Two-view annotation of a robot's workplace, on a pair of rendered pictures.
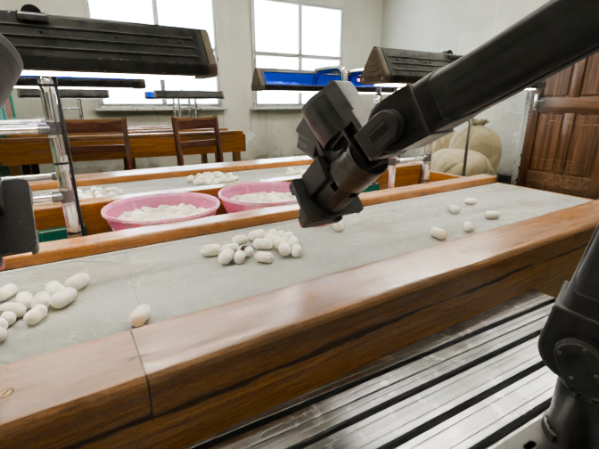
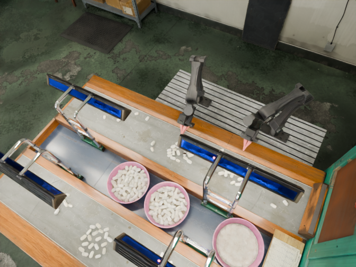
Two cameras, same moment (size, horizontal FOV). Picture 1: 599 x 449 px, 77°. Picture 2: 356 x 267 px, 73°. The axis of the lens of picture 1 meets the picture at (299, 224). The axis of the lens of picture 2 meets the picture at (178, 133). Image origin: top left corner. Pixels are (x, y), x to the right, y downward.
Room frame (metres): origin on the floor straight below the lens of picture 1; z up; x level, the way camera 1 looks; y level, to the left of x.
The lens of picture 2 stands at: (0.88, 0.71, 2.18)
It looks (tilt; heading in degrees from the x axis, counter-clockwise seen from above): 60 degrees down; 250
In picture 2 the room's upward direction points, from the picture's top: 10 degrees counter-clockwise
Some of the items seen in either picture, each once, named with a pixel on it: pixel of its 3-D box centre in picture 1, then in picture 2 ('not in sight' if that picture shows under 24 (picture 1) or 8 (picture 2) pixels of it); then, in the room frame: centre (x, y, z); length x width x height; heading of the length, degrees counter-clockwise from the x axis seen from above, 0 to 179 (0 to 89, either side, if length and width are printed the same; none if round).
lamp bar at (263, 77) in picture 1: (332, 81); (15, 171); (1.49, -0.12, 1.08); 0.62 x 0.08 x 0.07; 122
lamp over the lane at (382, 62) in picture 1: (466, 71); (85, 94); (1.01, -0.42, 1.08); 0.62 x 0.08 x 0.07; 122
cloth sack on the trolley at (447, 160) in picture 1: (449, 171); not in sight; (3.47, -1.39, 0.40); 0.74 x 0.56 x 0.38; 120
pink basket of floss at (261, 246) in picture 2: not in sight; (237, 245); (0.65, 0.70, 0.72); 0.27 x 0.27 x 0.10
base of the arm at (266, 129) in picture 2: not in sight; (275, 130); (0.01, 0.24, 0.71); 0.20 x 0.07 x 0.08; 119
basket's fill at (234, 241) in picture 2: not in sight; (236, 245); (0.65, 0.70, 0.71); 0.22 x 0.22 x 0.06
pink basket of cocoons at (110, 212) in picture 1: (165, 223); (167, 205); (0.88, 0.33, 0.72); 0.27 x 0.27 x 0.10
